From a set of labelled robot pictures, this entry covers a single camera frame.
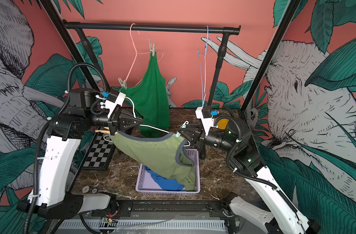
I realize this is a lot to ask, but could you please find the wooden clothespin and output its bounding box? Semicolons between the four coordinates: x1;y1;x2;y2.
95;130;118;136

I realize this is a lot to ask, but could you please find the white wire hanger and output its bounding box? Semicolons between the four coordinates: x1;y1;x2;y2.
103;96;192;147

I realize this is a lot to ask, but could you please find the olive tank top grey trim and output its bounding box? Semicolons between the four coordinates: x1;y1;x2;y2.
110;132;196;191

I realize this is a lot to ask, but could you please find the blue tank top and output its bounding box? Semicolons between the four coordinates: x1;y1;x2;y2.
145;167;184;191

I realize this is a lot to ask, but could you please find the light blue wire hanger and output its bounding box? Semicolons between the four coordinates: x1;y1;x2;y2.
197;26;209;107

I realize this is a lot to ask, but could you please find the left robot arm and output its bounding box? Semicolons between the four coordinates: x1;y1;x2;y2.
17;88;142;233

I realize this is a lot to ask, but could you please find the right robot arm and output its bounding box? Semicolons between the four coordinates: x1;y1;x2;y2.
178;115;320;234

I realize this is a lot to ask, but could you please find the green tank top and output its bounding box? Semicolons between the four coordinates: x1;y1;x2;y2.
120;54;170;138

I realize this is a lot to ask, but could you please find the yellow plastic bowl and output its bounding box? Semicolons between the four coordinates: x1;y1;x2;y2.
217;119;229;130

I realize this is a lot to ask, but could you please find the grey clothespin on green top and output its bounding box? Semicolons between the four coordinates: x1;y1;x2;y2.
118;78;128;89

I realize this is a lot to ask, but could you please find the checkerboard calibration plate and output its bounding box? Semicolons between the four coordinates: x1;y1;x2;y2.
82;132;116;171

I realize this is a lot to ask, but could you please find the lavender plastic basket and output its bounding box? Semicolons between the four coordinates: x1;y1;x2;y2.
136;149;201;195

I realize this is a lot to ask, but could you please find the black clothes rack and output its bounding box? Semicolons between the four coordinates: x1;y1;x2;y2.
62;19;241;160

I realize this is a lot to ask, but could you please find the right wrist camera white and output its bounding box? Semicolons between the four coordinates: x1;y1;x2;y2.
195;106;219;136

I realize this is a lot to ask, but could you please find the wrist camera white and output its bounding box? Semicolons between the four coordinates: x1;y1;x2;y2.
96;89;126;119
195;106;219;136

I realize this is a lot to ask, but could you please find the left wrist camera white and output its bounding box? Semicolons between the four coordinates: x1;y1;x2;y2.
96;89;126;119

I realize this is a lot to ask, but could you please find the pink wire hanger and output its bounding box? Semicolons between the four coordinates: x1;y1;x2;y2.
114;23;164;103

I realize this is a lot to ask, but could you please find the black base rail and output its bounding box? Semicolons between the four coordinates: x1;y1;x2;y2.
53;199;287;218

